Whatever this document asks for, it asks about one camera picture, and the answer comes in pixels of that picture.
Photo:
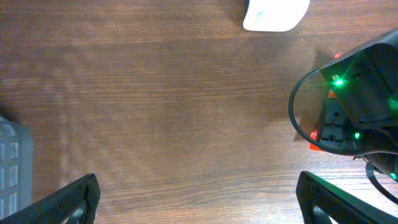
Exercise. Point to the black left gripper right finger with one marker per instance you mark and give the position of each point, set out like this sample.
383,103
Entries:
322,202

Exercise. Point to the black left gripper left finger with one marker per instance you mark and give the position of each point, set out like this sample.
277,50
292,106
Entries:
74,203

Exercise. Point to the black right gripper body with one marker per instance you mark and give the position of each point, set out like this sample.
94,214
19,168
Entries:
335,129

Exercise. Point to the red snack bag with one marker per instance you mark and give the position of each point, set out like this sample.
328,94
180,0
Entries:
331,96

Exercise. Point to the grey plastic basket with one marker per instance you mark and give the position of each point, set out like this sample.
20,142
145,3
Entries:
17,152

